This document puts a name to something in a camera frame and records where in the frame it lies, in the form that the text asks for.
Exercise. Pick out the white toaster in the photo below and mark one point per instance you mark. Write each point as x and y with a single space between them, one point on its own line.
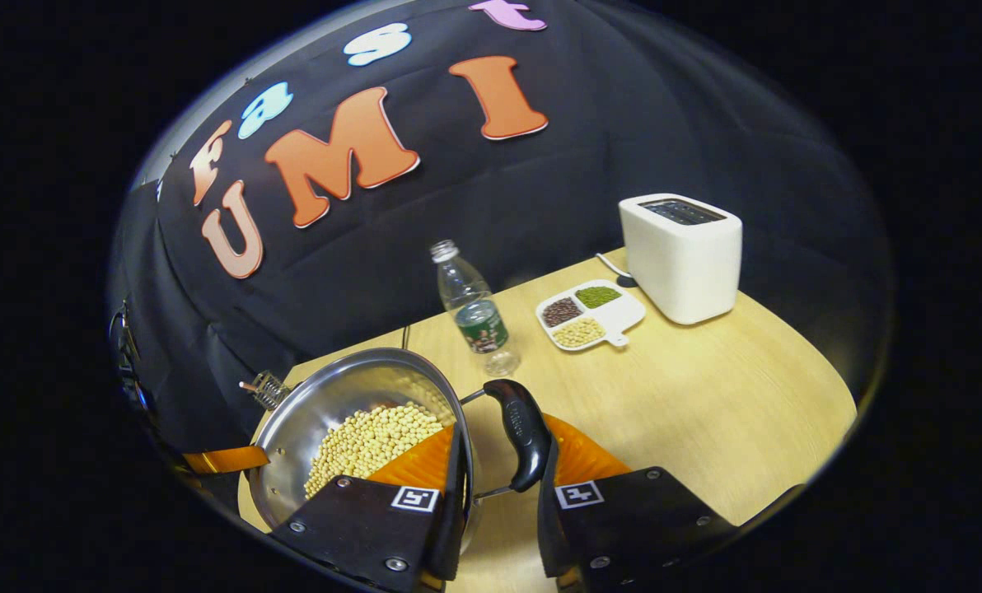
685 263

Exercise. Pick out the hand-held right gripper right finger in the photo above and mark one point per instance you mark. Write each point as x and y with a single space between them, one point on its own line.
549 527

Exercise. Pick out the white divided bean plate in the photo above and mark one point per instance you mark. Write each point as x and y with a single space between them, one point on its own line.
619 315

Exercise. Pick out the pile of soybeans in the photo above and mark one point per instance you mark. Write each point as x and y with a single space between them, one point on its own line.
367 441

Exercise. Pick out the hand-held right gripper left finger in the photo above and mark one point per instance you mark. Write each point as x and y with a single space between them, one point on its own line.
458 511

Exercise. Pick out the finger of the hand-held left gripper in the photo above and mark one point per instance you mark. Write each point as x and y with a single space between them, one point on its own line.
227 459

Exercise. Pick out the clear plastic water bottle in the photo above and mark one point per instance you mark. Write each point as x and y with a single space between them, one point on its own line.
479 317

